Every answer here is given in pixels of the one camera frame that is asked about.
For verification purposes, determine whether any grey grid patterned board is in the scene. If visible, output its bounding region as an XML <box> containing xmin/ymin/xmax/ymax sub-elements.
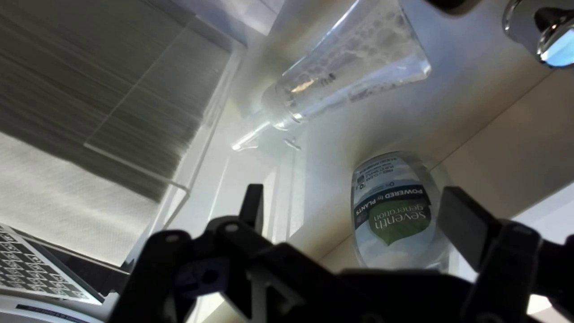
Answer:
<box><xmin>0</xmin><ymin>222</ymin><xmax>106</xmax><ymax>308</ymax></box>

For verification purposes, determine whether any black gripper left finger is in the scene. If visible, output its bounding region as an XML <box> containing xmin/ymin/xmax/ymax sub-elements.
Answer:
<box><xmin>109</xmin><ymin>182</ymin><xmax>343</xmax><ymax>323</ymax></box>

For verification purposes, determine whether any dish soap bottle green cap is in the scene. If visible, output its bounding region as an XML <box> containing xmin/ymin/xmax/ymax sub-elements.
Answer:
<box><xmin>348</xmin><ymin>150</ymin><xmax>454</xmax><ymax>270</ymax></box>

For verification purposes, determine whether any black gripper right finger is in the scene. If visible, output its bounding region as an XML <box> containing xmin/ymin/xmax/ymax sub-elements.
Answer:
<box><xmin>438</xmin><ymin>184</ymin><xmax>574</xmax><ymax>323</ymax></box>

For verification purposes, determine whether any clear plastic spray bottle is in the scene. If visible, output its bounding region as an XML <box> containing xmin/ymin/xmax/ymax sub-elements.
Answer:
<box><xmin>258</xmin><ymin>0</ymin><xmax>434</xmax><ymax>132</ymax></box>

